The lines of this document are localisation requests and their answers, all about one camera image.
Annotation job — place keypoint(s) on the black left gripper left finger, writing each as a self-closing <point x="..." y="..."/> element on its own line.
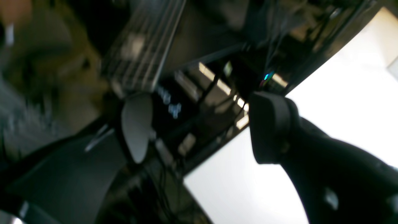
<point x="66" y="181"/>

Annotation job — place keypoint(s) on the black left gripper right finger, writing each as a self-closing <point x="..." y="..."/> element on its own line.
<point x="338" y="183"/>

